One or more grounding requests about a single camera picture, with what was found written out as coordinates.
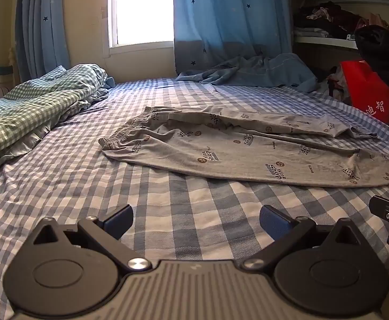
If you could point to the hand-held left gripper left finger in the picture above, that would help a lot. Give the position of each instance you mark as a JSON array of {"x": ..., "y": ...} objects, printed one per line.
[{"x": 119, "y": 222}]

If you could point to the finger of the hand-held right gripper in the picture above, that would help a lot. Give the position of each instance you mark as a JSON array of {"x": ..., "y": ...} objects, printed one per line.
[{"x": 387, "y": 208}]

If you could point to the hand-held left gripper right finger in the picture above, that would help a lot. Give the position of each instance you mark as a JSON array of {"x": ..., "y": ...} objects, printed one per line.
[{"x": 274, "y": 222}]

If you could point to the grey printed pants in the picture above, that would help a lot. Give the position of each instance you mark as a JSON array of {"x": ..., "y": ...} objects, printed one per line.
[{"x": 231, "y": 153}]

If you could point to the blue checked bed sheet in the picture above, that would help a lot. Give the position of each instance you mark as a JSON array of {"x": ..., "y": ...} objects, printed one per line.
[{"x": 181, "y": 213}]

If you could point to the red printed bag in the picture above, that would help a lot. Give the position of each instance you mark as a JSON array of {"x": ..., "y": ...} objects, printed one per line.
[{"x": 364, "y": 86}]

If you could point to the mixed clothes heap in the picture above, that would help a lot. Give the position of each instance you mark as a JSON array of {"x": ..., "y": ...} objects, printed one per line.
[{"x": 334, "y": 80}]

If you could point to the green checked blanket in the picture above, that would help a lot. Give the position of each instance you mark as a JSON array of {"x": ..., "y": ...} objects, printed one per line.
[{"x": 31, "y": 106}]

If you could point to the crumpled blue cloth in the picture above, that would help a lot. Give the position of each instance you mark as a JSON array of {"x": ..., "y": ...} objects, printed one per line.
[{"x": 264, "y": 70}]

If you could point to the black cloth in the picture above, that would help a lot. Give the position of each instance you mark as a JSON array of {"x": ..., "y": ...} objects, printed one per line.
[{"x": 381, "y": 50}]

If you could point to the white shelf unit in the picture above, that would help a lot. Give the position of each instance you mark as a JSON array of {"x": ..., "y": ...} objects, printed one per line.
[{"x": 331, "y": 41}]

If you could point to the folded grey clothes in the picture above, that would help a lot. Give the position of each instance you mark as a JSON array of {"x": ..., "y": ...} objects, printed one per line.
[{"x": 311, "y": 33}]

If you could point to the dark clothes pile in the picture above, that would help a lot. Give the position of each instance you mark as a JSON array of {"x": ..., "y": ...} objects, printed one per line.
[{"x": 334, "y": 16}]

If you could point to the narrow blue star curtain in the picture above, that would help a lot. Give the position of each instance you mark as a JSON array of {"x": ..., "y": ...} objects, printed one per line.
[{"x": 41, "y": 23}]

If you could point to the wide blue star curtain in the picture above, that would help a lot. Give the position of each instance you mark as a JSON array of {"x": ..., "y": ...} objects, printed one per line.
[{"x": 227, "y": 13}]

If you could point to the bright window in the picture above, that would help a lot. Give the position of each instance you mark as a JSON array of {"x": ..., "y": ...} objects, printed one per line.
[{"x": 141, "y": 6}]

